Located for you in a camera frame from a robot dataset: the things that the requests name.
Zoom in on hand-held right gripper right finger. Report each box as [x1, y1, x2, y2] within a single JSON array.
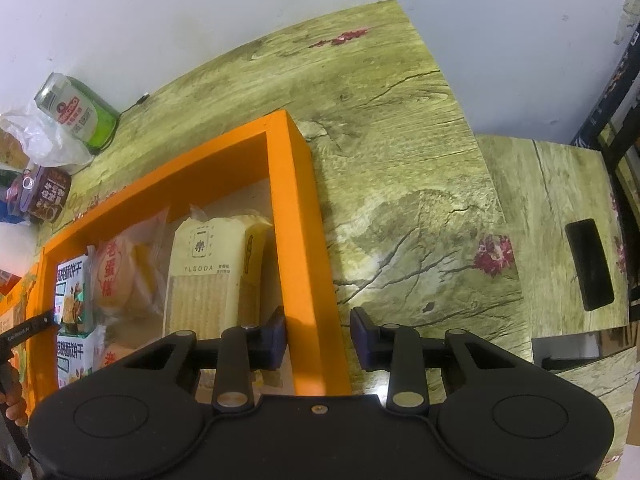
[[350, 307, 523, 414]]

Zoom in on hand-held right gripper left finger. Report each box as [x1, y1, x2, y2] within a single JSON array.
[[125, 306, 289, 414]]

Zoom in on orange cartoon box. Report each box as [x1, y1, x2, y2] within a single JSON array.
[[0, 262, 47, 411]]

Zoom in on green white biscuit packet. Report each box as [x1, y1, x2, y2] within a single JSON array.
[[56, 327, 106, 392], [54, 256, 96, 335]]

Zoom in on cream yellow cracker packet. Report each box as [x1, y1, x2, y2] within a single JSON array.
[[162, 204, 276, 346]]

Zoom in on round cake clear packet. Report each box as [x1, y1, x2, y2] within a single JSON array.
[[100, 325, 166, 373], [86, 210, 171, 318]]

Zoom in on orange cardboard box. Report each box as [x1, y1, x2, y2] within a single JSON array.
[[39, 109, 353, 401]]

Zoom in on green wood-grain desktop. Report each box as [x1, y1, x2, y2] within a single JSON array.
[[0, 0, 535, 411]]

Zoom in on person's left hand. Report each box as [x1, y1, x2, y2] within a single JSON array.
[[0, 357, 32, 428]]

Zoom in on white paper cup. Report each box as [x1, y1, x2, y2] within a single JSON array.
[[0, 220, 40, 281]]

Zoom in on purple-lid porridge can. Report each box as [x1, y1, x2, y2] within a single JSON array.
[[7, 165, 72, 224]]

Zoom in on white plastic bag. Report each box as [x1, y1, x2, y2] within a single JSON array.
[[0, 105, 95, 170]]

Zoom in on green beer can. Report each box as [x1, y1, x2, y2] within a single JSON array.
[[34, 72, 122, 155]]

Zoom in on beige tape strip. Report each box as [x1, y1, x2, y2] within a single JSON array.
[[612, 0, 636, 46]]

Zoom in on wood-grain chair black frame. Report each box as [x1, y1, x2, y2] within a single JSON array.
[[474, 120, 640, 376]]

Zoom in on black cable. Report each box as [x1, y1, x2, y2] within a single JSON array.
[[102, 92, 151, 153]]

